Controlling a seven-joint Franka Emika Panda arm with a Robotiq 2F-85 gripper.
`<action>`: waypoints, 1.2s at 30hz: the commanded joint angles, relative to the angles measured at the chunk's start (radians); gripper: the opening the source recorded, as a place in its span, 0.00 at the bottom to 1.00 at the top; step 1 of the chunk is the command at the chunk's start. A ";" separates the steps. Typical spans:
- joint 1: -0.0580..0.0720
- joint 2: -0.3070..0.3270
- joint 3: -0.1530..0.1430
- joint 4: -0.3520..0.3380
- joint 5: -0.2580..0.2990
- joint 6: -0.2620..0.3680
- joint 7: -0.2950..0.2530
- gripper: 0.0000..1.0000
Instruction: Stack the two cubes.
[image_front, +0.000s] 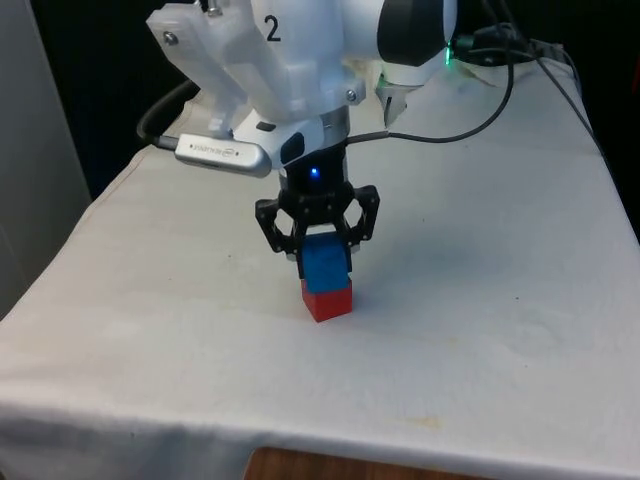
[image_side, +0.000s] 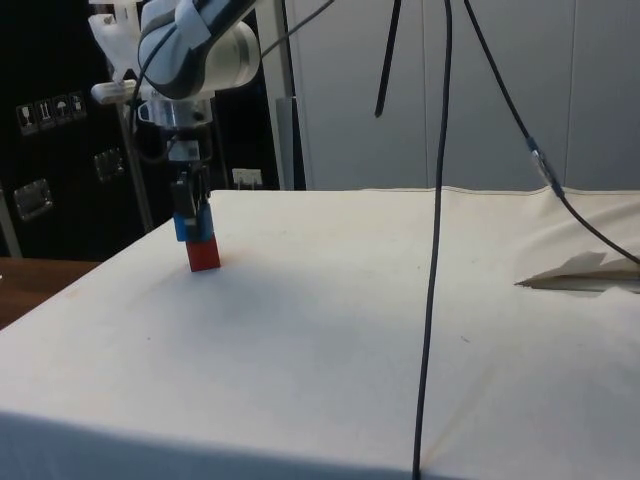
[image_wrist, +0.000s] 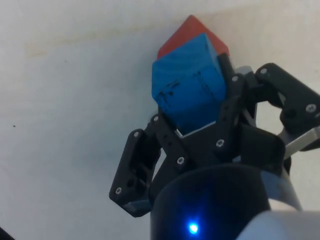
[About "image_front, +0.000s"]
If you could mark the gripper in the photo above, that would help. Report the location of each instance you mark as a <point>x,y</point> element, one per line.
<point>315,192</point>

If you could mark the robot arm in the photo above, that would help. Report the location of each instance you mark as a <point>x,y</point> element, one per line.
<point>310,30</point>

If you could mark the blue cube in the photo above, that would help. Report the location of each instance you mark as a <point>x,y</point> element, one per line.
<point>322,267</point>

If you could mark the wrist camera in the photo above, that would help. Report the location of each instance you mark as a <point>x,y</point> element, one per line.
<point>220,152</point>

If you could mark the red cube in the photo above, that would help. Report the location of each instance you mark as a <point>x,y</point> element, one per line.
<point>330,306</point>

